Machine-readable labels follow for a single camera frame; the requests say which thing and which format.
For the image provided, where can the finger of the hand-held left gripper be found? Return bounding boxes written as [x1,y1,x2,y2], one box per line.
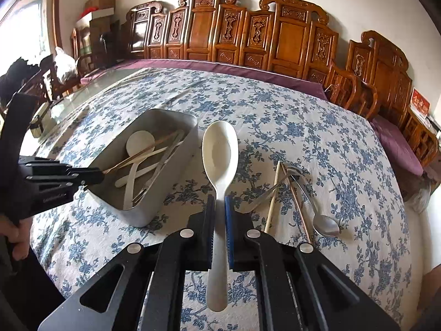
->
[27,175,104,194]
[27,156,104,180]

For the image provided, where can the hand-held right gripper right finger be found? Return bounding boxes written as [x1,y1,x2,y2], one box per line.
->
[224,195,402,331]

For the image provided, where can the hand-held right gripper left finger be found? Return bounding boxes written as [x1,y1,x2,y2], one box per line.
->
[37,195,217,331]

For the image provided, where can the small white spoon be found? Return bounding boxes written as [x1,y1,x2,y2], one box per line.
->
[115,146,171,189]
[123,130,156,211]

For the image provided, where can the grey metal box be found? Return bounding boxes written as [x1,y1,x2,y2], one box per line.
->
[84,108,200,228]

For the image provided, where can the metal fork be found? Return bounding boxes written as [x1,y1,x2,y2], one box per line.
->
[132,133,187,205]

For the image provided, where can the large white spoon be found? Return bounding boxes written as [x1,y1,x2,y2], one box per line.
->
[201,121,239,313]

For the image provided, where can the person's left forearm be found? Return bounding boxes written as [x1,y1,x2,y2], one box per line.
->
[0,236,75,331]

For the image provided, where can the person's left hand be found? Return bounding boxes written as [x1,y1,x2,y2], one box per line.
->
[0,214,32,261]

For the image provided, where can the pale wooden chopstick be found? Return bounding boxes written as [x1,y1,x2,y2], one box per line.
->
[263,160,281,234]

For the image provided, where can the copper metal chopstick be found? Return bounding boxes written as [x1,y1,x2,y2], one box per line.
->
[281,163,314,244]

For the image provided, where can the dark wooden chair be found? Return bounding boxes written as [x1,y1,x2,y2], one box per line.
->
[0,54,58,113]

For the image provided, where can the white plastic bag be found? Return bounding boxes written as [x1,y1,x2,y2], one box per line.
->
[54,46,79,81]

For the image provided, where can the black cloth pile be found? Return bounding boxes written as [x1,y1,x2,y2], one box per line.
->
[0,57,40,92]

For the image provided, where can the blue floral tablecloth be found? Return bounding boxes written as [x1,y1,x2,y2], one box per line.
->
[29,67,413,331]

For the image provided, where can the purple sofa cushion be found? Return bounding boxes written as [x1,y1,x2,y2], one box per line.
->
[80,58,329,101]

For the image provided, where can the white flat box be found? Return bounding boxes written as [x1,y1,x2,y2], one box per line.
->
[80,7,115,22]

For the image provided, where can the brown cardboard box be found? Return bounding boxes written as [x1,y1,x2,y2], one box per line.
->
[84,0,116,12]

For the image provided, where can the purple armchair cushion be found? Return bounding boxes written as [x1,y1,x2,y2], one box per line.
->
[370,115,425,177]

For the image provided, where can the carved wooden sofa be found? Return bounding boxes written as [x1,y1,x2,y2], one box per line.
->
[125,0,340,92]

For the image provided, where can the clear plastic bag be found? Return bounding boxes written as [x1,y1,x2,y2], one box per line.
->
[404,176,432,215]

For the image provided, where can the carved wooden armchair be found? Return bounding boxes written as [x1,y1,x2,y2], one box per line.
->
[326,30,440,170]

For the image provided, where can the red gift box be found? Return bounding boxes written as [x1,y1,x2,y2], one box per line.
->
[410,88,431,117]

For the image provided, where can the wooden side table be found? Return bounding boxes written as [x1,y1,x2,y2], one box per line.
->
[424,113,441,138]

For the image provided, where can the wooden window frame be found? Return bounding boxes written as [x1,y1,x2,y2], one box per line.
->
[0,0,63,59]

